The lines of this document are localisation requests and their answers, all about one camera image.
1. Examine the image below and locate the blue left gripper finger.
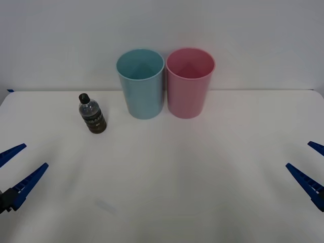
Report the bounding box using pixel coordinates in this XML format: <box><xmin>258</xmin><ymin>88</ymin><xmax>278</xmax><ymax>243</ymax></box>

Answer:
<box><xmin>0</xmin><ymin>143</ymin><xmax>27</xmax><ymax>168</ymax></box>
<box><xmin>0</xmin><ymin>162</ymin><xmax>49</xmax><ymax>214</ymax></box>

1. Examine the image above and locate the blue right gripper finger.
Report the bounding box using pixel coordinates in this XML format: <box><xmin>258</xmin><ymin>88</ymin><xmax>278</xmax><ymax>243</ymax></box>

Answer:
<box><xmin>285</xmin><ymin>162</ymin><xmax>324</xmax><ymax>213</ymax></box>
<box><xmin>307</xmin><ymin>141</ymin><xmax>324</xmax><ymax>155</ymax></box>

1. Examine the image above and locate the small dark plastic bottle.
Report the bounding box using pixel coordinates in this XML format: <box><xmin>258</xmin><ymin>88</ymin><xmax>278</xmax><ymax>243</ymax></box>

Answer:
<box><xmin>78</xmin><ymin>93</ymin><xmax>107</xmax><ymax>134</ymax></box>

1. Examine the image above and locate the pink plastic bin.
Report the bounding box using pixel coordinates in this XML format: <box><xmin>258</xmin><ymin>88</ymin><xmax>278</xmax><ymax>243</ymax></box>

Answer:
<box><xmin>166</xmin><ymin>47</ymin><xmax>217</xmax><ymax>119</ymax></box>

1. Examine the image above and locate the pale blue plastic bin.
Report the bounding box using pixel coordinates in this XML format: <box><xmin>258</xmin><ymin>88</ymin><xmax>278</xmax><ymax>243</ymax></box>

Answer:
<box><xmin>115</xmin><ymin>48</ymin><xmax>166</xmax><ymax>120</ymax></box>

